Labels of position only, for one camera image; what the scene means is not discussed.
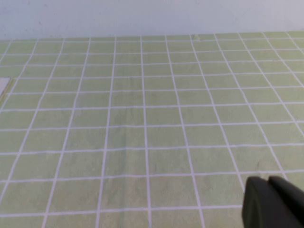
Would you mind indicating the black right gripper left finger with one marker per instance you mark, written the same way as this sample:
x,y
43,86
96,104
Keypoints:
x,y
256,209

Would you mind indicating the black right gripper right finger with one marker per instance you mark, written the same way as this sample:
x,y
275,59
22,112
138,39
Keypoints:
x,y
289,194

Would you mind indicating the technical book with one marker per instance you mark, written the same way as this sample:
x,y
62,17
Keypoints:
x,y
3,85

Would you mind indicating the green checkered tablecloth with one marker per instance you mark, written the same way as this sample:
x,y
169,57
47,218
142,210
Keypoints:
x,y
142,118

